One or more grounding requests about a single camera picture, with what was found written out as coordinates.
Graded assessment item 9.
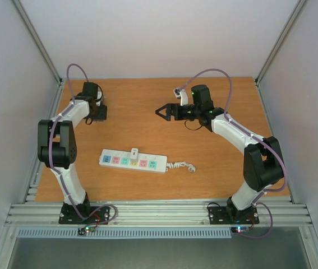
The right controller board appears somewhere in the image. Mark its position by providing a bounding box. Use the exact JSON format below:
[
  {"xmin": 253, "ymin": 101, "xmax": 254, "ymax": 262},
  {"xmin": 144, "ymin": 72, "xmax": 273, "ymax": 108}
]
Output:
[{"xmin": 231, "ymin": 226, "xmax": 253, "ymax": 234}]

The grey slotted cable duct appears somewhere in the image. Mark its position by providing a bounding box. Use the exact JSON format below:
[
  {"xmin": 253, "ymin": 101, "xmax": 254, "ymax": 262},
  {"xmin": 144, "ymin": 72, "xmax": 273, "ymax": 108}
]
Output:
[{"xmin": 17, "ymin": 227, "xmax": 232, "ymax": 239}]

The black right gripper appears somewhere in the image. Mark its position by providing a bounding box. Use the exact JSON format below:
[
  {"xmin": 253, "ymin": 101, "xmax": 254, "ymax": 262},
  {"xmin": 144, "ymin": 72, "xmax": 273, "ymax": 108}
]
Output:
[{"xmin": 156, "ymin": 99, "xmax": 201, "ymax": 125}]

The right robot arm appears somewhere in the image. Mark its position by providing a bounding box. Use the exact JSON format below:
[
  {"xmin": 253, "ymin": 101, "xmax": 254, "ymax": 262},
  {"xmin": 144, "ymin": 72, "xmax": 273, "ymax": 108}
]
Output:
[{"xmin": 155, "ymin": 85, "xmax": 286, "ymax": 223}]

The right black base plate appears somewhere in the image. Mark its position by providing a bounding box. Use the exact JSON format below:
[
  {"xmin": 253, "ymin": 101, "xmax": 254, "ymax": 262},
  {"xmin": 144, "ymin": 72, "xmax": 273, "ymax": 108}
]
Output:
[{"xmin": 206, "ymin": 202, "xmax": 260, "ymax": 225}]

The white USB charger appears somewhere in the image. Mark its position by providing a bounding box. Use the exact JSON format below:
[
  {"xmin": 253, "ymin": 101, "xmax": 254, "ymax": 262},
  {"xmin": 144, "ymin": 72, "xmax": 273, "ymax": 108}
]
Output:
[{"xmin": 130, "ymin": 148, "xmax": 139, "ymax": 163}]

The left controller board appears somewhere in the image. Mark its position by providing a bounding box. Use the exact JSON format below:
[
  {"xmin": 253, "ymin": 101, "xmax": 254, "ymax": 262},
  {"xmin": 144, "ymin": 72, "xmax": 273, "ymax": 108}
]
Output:
[{"xmin": 77, "ymin": 226, "xmax": 96, "ymax": 236}]

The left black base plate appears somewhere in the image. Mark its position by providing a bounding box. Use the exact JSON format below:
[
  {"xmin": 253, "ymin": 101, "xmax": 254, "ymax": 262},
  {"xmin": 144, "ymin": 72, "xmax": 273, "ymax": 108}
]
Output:
[{"xmin": 58, "ymin": 203, "xmax": 112, "ymax": 225}]

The controller board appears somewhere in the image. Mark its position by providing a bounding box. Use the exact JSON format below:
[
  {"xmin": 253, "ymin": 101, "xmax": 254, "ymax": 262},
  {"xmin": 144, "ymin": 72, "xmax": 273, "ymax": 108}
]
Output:
[
  {"xmin": 231, "ymin": 226, "xmax": 253, "ymax": 234},
  {"xmin": 77, "ymin": 226, "xmax": 96, "ymax": 236}
]

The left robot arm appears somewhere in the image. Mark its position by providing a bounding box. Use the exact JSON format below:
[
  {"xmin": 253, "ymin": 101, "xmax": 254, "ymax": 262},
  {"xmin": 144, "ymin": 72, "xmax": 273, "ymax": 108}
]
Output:
[{"xmin": 37, "ymin": 81, "xmax": 107, "ymax": 224}]

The white coiled power cord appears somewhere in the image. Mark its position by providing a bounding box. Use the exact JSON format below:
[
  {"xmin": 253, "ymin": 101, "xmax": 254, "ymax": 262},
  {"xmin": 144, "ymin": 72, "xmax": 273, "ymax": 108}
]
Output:
[{"xmin": 165, "ymin": 161, "xmax": 197, "ymax": 173}]

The white multi-socket power strip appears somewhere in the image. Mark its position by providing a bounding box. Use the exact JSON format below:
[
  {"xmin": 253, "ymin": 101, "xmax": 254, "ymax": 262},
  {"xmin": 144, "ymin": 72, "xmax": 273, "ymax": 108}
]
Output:
[{"xmin": 99, "ymin": 149, "xmax": 168, "ymax": 174}]

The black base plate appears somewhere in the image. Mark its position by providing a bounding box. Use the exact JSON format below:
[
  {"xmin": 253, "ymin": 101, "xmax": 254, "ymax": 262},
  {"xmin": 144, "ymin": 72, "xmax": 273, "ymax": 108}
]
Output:
[
  {"xmin": 206, "ymin": 202, "xmax": 260, "ymax": 225},
  {"xmin": 58, "ymin": 203, "xmax": 112, "ymax": 225}
]

